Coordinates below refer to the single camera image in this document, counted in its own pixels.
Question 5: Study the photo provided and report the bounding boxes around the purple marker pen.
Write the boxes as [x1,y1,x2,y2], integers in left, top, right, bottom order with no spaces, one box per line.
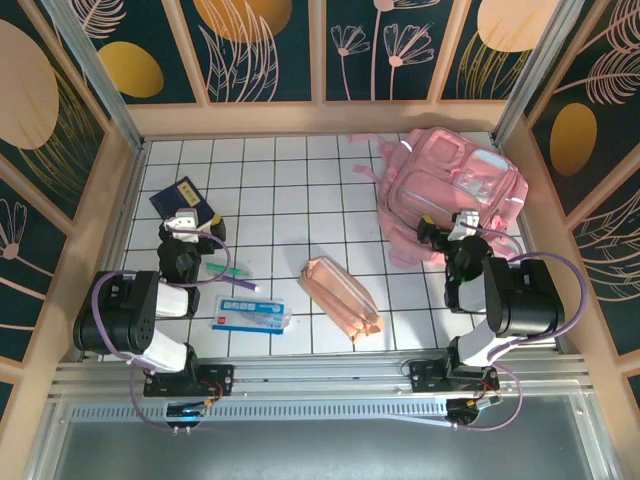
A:
[224,273,261,293]

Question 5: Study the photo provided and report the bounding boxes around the slotted metal cable tray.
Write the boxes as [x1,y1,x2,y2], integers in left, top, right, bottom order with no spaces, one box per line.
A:
[66,403,454,426]

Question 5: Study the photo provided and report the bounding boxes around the green pen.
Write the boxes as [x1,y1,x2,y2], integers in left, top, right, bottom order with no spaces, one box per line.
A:
[205,263,250,277]

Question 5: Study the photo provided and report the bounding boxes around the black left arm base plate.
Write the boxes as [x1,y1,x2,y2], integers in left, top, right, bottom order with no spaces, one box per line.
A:
[143,363,236,398]

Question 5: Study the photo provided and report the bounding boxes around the aluminium mounting rail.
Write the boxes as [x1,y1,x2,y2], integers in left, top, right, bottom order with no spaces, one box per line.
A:
[49,355,599,401]

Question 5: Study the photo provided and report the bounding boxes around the grey metal sheet panel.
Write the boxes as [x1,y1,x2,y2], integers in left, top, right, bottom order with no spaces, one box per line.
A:
[24,394,619,480]

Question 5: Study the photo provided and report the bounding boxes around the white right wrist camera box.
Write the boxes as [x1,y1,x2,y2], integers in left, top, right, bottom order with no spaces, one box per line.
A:
[451,208,482,237]

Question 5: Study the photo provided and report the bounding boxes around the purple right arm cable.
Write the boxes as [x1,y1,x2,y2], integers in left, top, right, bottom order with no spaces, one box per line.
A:
[452,222,587,432]

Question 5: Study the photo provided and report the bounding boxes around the blue white stationery packet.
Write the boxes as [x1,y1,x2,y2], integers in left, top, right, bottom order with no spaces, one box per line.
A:
[210,295,293,335]

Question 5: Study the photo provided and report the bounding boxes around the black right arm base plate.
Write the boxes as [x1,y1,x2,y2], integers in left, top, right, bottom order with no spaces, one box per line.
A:
[408,359,501,396]

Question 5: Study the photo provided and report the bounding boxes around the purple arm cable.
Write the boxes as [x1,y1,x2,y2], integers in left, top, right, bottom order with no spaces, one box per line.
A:
[91,225,232,432]
[452,222,587,432]

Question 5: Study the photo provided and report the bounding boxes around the pink backpack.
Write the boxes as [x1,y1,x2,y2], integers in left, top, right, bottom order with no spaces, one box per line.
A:
[348,127,530,267]

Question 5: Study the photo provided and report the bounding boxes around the dark blue book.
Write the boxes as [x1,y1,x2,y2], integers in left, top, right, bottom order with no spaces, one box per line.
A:
[149,175,217,224]

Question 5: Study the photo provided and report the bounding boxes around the peach striped pencil case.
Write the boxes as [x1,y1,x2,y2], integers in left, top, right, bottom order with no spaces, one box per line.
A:
[298,256,386,345]

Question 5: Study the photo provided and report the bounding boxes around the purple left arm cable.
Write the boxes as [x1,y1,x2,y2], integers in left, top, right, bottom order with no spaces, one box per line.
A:
[91,225,232,432]

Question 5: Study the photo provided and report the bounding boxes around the aluminium frame post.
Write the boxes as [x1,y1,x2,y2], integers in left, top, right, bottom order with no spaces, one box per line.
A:
[491,0,592,146]
[42,0,147,151]

